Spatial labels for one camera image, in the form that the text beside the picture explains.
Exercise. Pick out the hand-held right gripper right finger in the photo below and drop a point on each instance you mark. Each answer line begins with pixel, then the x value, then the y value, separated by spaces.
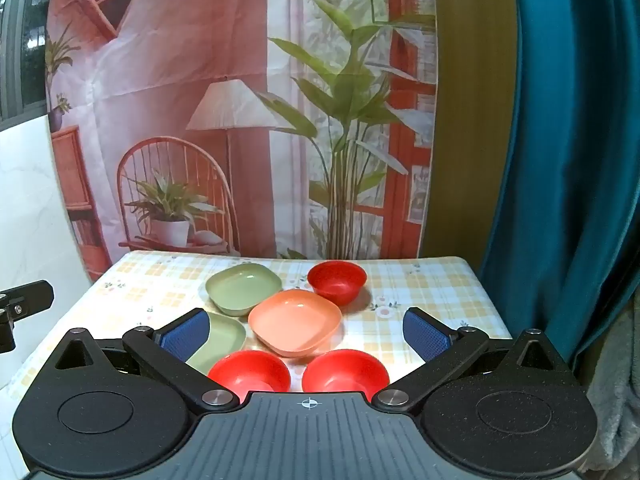
pixel 425 335

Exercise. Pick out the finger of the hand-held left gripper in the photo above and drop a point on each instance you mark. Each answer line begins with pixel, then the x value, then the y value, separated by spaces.
pixel 6 335
pixel 35 296

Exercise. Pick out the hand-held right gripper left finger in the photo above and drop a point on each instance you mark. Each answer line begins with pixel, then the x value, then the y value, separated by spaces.
pixel 185 332

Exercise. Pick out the green plate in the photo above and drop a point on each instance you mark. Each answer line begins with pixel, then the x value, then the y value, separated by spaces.
pixel 222 340
pixel 240 285

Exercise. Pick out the orange plate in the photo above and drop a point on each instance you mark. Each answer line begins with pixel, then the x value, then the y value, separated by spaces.
pixel 295 320

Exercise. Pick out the yellow plaid floral tablecloth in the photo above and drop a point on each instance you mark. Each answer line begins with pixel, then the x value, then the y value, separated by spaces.
pixel 150 285

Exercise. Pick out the red bowl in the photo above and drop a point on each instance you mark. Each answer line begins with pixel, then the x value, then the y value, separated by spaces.
pixel 335 280
pixel 345 372
pixel 250 375

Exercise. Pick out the grey fleece blanket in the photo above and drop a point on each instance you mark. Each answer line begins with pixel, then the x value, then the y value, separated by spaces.
pixel 615 400

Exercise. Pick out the teal curtain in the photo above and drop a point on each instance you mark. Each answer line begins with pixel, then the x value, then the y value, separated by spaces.
pixel 560 160

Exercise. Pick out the dark window frame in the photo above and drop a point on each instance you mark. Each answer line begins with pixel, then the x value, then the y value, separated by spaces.
pixel 20 35

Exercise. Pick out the printed wall tapestry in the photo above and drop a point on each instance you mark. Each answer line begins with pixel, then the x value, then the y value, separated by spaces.
pixel 175 60

